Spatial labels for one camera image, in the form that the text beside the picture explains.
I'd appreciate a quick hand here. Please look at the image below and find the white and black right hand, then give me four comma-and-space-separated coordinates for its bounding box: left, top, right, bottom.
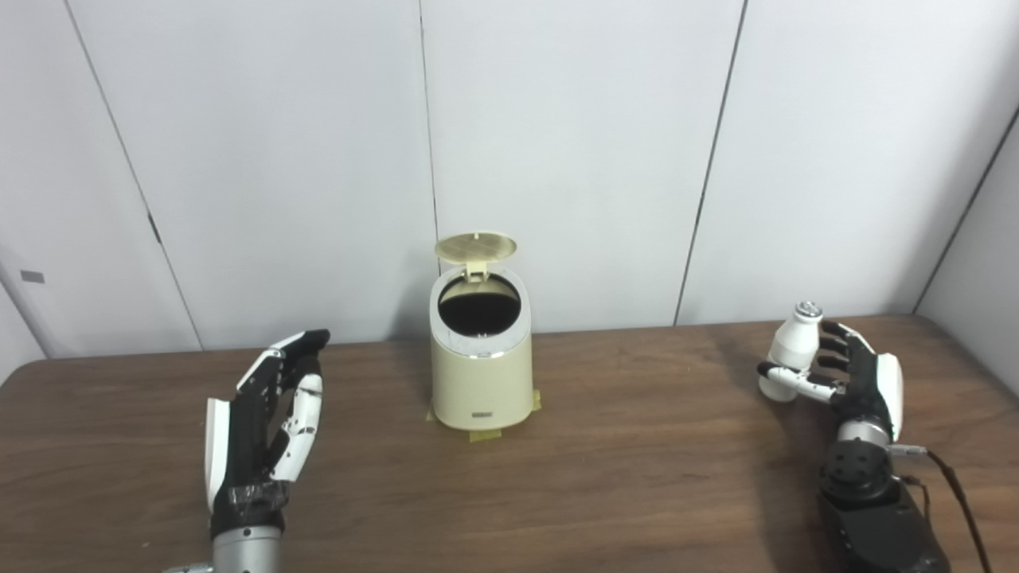
757, 321, 905, 442

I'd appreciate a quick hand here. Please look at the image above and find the round cream bin lid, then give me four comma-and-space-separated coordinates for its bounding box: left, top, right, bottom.
435, 232, 517, 281

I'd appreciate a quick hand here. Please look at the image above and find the small white plastic bottle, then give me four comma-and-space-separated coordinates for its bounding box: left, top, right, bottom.
758, 302, 824, 403

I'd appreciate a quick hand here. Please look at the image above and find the white and black left hand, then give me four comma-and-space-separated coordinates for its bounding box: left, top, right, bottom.
205, 329, 330, 538

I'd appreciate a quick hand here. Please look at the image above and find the cream-colored bin body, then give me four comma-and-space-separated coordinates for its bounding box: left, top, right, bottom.
429, 267, 533, 431

